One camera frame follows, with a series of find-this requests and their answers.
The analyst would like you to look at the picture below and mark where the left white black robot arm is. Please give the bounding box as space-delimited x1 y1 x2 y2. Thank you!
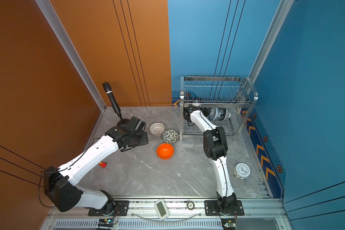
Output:
42 117 148 216

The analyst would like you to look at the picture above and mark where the white analog alarm clock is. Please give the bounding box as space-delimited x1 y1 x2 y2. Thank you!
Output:
234 163 251 180

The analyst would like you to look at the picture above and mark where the white digital timer display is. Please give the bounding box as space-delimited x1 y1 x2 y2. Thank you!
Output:
154 199 170 220

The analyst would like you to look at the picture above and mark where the right circuit board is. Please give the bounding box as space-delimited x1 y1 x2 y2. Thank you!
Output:
221 219 236 230

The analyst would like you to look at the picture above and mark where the dark flower-shaped bowl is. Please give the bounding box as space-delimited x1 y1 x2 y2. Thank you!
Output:
223 108 231 121

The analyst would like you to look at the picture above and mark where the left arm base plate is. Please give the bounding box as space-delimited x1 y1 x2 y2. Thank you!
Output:
88 200 129 217

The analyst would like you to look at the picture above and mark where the green floral patterned bowl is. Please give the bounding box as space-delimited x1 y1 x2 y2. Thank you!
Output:
162 129 179 144

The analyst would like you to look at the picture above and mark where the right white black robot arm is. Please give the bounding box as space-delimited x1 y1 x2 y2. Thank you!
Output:
183 108 238 215

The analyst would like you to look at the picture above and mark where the white red patterned bowl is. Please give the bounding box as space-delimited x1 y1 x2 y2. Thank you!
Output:
149 122 165 136

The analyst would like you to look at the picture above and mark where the white cable on rail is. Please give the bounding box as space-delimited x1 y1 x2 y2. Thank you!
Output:
129 212 208 223

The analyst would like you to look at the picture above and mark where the circuit board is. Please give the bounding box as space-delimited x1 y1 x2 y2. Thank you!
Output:
96 218 119 230
221 219 236 230

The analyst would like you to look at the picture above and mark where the steel two-tier dish rack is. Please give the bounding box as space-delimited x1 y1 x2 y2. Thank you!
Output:
179 75 259 138

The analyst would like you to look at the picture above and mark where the small round gauge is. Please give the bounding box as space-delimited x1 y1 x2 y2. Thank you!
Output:
187 201 195 210

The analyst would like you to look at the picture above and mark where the orange bowl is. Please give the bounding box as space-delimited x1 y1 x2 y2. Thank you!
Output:
156 143 174 160

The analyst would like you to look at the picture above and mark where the black microphone on stand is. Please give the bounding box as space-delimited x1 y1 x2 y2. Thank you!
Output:
103 82 129 126

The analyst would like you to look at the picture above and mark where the left circuit board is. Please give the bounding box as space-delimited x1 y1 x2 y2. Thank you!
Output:
96 218 119 230

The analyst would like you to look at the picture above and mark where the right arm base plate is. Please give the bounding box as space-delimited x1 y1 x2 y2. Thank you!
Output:
204 200 245 216

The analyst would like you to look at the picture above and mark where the small red object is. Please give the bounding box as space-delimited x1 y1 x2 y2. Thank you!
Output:
99 162 107 168

